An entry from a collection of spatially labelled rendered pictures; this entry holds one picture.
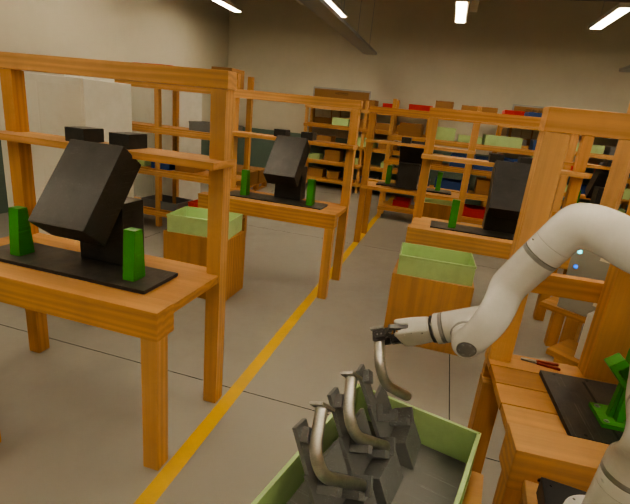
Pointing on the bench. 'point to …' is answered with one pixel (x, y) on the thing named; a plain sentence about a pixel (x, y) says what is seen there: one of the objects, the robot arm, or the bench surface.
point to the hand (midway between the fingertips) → (381, 337)
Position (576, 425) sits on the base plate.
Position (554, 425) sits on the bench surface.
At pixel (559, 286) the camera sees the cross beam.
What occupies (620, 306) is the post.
